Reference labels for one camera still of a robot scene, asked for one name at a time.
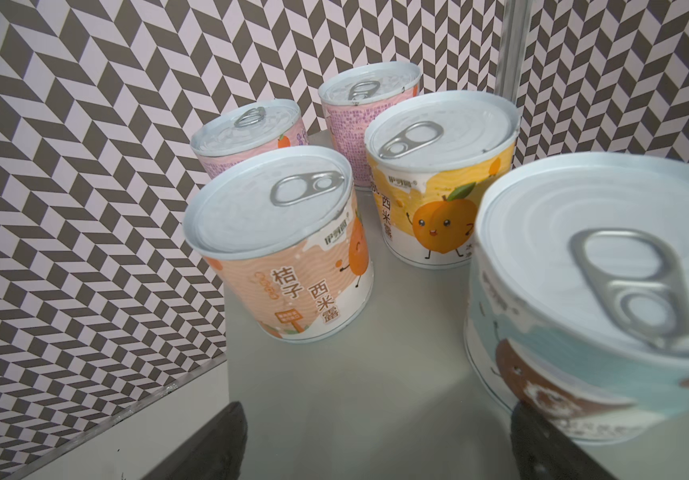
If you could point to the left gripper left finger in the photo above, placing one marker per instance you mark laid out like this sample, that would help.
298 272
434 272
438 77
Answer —
216 451

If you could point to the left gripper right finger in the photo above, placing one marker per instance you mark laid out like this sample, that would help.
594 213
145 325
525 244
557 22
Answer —
541 451

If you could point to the orange label can front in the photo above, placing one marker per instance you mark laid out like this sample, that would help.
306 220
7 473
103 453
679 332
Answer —
432 159

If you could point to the pink label can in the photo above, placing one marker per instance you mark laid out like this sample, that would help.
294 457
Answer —
356 97
247 132

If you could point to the grey metal cabinet box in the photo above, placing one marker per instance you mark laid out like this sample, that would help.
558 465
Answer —
394 395

